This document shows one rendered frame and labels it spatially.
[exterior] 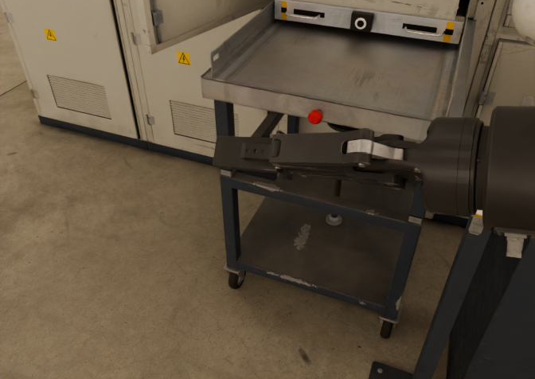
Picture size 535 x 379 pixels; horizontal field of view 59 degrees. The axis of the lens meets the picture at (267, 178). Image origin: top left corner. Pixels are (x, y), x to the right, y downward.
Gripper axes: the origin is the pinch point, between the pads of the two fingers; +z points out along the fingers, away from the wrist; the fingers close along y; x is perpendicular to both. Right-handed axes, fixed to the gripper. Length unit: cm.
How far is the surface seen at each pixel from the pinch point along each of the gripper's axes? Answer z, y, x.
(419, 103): -1, 69, 26
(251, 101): 37, 59, 24
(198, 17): 66, 70, 53
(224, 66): 46, 59, 33
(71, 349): 101, 76, -54
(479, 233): -17, 59, -2
